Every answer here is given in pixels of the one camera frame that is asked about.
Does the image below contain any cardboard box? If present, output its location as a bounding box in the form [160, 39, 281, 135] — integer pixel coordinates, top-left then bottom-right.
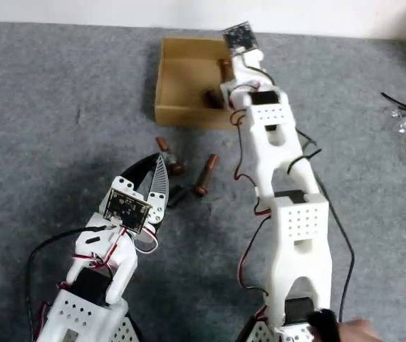
[154, 36, 240, 130]

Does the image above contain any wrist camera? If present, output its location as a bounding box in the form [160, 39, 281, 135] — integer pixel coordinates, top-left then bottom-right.
[222, 21, 260, 56]
[100, 187, 154, 235]

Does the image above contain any black cable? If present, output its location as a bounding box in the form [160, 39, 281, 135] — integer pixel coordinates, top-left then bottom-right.
[297, 130, 354, 321]
[24, 227, 86, 342]

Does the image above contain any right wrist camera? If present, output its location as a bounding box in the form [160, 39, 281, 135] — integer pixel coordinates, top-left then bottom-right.
[222, 21, 260, 56]

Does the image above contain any copper bolt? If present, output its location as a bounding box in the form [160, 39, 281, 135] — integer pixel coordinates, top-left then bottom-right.
[218, 58, 235, 83]
[192, 153, 220, 197]
[155, 136, 185, 176]

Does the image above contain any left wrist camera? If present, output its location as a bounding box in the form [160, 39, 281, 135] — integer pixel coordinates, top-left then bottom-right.
[100, 187, 154, 235]

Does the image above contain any black plastic strip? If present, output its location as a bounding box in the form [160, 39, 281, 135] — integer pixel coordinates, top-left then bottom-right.
[380, 91, 406, 113]

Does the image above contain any black cable sleeve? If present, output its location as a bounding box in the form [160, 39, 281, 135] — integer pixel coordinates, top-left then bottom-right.
[308, 309, 341, 342]

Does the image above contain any person's hand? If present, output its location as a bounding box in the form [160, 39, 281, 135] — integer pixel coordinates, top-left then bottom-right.
[334, 318, 385, 342]

